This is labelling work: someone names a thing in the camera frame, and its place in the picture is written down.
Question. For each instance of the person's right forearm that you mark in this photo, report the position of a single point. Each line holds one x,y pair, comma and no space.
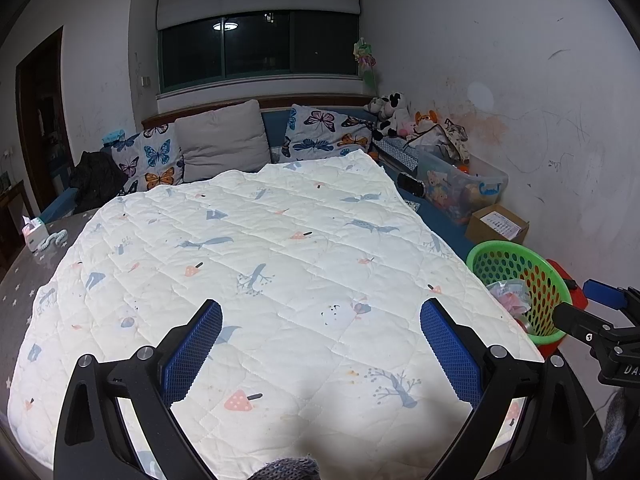
620,430

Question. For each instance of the orange fox plush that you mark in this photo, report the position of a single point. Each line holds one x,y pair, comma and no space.
426,121

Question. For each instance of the pink snack wrapper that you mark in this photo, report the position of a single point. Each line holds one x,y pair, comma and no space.
517,305

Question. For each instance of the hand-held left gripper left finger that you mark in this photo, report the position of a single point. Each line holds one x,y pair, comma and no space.
192,355

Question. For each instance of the black white cow plush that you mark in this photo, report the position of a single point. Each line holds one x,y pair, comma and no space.
392,112

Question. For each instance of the clear printed plastic bag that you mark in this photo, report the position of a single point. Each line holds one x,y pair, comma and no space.
500,290

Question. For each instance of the clear plastic storage bin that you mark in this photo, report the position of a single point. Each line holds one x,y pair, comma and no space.
465,190

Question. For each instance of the hanging green pink toy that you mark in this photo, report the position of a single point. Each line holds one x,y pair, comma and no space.
366,62

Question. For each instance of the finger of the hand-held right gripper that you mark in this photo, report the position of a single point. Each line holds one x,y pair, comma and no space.
607,294
580,322

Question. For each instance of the printed fabric bag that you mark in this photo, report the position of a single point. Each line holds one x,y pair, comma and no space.
447,137

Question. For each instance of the grey pillow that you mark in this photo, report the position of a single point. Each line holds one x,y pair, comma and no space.
222,142

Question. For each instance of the cardboard box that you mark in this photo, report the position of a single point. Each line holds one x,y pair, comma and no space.
497,225

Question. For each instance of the blue sofa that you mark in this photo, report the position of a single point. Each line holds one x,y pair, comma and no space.
275,125

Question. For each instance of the light blue cloth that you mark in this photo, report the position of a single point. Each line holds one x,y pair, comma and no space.
114,136

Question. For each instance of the person's grey knit clothing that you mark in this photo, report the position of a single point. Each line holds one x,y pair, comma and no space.
285,470

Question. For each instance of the wide butterfly print pillow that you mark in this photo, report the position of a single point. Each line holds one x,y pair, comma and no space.
320,132

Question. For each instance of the window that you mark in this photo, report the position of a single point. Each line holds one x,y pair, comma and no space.
260,50

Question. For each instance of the dark wooden shelf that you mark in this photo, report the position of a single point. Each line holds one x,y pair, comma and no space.
10,215

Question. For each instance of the long patterned box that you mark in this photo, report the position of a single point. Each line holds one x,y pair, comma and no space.
395,152

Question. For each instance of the green plastic mesh basket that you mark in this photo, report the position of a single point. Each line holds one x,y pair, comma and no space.
545,280

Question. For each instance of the black case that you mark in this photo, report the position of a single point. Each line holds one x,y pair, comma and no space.
411,183

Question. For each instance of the dark wooden door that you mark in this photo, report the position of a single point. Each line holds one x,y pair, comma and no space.
45,110

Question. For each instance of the black clothing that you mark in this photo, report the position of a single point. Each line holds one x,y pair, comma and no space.
97,175

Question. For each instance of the pink white tissue box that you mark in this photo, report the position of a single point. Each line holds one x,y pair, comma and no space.
34,235

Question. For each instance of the white quilted printed mat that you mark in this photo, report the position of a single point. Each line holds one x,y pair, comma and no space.
280,270

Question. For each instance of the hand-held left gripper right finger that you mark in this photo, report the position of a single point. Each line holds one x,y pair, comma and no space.
450,355

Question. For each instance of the square butterfly print pillow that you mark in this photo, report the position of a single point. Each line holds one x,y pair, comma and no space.
152,160

